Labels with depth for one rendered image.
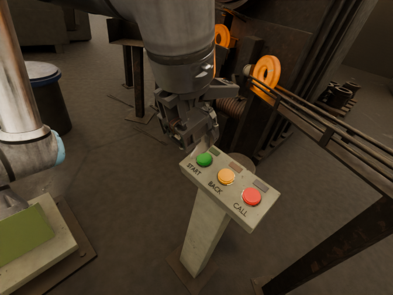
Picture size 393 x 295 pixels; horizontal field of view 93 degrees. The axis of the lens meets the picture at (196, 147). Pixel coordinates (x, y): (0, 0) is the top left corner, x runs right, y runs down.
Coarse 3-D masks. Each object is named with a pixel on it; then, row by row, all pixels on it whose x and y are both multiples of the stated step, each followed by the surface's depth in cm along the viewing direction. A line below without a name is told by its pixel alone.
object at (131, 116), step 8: (112, 24) 123; (120, 24) 132; (128, 24) 134; (136, 24) 133; (112, 32) 125; (120, 32) 134; (128, 32) 137; (136, 32) 136; (112, 40) 127; (120, 40) 132; (128, 40) 134; (136, 40) 136; (136, 48) 130; (136, 56) 134; (136, 64) 137; (136, 72) 141; (136, 80) 145; (136, 88) 149; (136, 96) 153; (136, 104) 158; (136, 112) 163; (144, 112) 174; (152, 112) 176; (128, 120) 161; (136, 120) 162; (144, 120) 164
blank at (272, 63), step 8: (264, 56) 81; (272, 56) 78; (256, 64) 87; (264, 64) 81; (272, 64) 77; (256, 72) 87; (272, 72) 77; (280, 72) 77; (264, 80) 82; (272, 80) 78; (256, 88) 88; (264, 88) 82
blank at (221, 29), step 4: (216, 24) 111; (220, 24) 111; (216, 28) 112; (220, 28) 110; (224, 28) 109; (216, 32) 113; (220, 32) 111; (224, 32) 109; (228, 32) 110; (224, 36) 110; (228, 36) 110; (224, 40) 111; (228, 40) 111; (220, 44) 114; (224, 44) 112; (228, 44) 113
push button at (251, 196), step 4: (248, 188) 43; (252, 188) 43; (244, 192) 43; (248, 192) 43; (252, 192) 43; (256, 192) 42; (244, 196) 42; (248, 196) 42; (252, 196) 42; (256, 196) 42; (260, 196) 42; (244, 200) 42; (248, 200) 42; (252, 200) 42; (256, 200) 41; (252, 204) 41
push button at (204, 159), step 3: (201, 153) 50; (204, 153) 50; (207, 153) 50; (198, 156) 50; (201, 156) 50; (204, 156) 49; (207, 156) 49; (210, 156) 49; (198, 159) 49; (201, 159) 49; (204, 159) 49; (207, 159) 49; (210, 159) 49; (198, 162) 49; (201, 162) 48; (204, 162) 48; (207, 162) 48; (210, 162) 49; (201, 165) 49; (204, 165) 48; (207, 165) 49
